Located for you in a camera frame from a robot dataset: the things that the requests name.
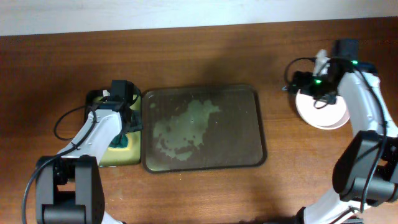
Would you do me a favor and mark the large dark serving tray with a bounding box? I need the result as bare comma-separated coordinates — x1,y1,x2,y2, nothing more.
141,84,267,174

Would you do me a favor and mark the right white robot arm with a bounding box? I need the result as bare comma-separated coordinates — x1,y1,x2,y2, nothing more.
287,50,397,223

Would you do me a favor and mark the black base bracket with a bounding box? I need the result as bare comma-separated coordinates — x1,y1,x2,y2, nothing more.
340,217,364,224

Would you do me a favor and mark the white plate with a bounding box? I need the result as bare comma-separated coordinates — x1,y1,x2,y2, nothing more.
295,90,350,130

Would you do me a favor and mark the yellow green sponge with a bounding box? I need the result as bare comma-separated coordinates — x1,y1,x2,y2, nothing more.
109,134,129,148

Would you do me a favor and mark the small tray with soapy water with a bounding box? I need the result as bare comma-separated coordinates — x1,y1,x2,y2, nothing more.
84,88,143,167

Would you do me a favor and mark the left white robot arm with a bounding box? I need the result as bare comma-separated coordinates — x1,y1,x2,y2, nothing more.
29,101,143,223

